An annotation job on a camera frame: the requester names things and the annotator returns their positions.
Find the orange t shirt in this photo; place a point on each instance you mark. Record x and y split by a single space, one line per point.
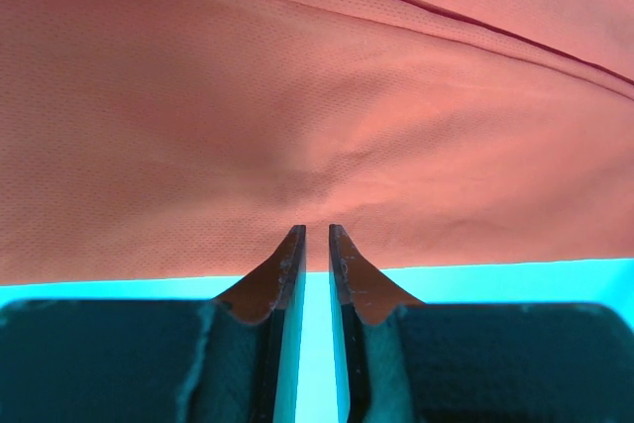
164 138

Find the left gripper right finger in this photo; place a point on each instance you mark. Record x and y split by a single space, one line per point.
400 359

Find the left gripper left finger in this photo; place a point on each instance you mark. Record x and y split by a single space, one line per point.
231 358

